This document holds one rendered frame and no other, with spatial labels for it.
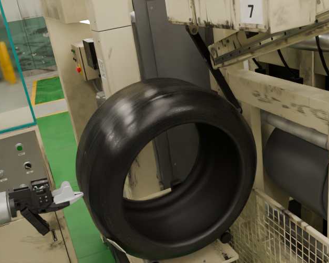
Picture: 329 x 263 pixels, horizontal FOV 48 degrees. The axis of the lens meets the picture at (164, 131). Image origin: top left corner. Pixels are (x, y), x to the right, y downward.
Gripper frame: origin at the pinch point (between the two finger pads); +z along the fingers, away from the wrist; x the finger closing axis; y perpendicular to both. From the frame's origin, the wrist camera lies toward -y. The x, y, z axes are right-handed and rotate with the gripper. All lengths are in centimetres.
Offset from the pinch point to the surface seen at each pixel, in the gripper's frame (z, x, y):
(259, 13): 43, -30, 53
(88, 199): 1.5, -6.9, 2.1
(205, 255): 43, -2, -36
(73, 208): 17, 201, -118
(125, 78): 25.9, 28.3, 29.6
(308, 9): 54, -34, 53
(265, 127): 106, 47, -9
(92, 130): 6.9, 3.8, 19.7
